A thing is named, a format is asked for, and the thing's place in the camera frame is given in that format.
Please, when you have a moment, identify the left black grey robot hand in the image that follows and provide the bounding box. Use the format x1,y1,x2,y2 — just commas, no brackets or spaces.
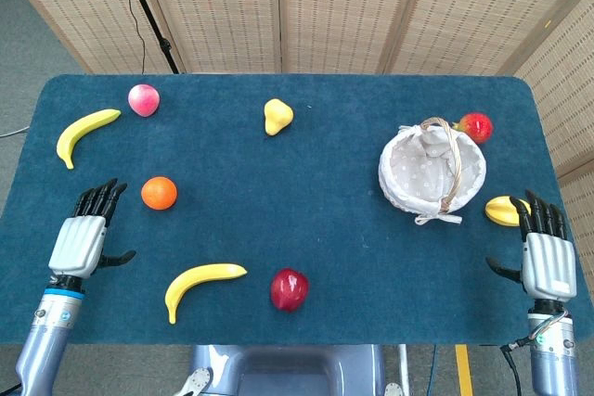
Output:
47,177,137,280

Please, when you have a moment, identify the right black grey robot hand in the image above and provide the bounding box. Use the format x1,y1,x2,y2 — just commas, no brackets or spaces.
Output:
485,189,578,302

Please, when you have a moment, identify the orange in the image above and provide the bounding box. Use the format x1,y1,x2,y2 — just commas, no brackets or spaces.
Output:
140,176,179,211

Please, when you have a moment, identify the wicker basket with cloth liner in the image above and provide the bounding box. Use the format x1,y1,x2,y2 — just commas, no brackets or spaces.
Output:
378,116,488,226

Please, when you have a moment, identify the yellow starfruit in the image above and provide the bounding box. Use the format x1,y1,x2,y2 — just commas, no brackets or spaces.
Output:
484,196,533,228

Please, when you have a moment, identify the yellow banana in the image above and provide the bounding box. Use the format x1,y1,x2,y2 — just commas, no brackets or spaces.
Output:
56,109,123,171
164,262,249,326

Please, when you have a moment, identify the red yellow apple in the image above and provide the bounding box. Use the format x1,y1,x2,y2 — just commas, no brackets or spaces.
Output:
452,111,495,145

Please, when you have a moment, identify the pink peach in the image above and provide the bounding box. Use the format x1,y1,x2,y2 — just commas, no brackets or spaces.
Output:
127,83,161,118

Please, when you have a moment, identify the dark red apple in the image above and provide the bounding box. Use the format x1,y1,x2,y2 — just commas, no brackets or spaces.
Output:
270,267,310,313

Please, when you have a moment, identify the dark blue carpet mat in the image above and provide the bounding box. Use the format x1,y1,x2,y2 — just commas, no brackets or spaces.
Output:
0,73,594,346

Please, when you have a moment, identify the yellow pear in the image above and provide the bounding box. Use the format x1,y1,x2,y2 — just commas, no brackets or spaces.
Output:
264,97,295,137

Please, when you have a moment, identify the black tripod pole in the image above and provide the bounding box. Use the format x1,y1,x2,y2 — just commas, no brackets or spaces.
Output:
114,0,181,75

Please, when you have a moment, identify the silver-blue robot torso base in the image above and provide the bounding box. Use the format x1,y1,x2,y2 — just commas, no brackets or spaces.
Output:
174,343,409,396

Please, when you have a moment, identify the bamboo folding screen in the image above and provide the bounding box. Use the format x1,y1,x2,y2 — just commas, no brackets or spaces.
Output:
0,0,594,272

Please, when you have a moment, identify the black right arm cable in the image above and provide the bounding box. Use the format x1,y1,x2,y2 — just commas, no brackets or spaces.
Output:
498,339,528,396

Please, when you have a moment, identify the thin black hanging cable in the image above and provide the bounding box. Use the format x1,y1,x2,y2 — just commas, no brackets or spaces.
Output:
107,0,148,75

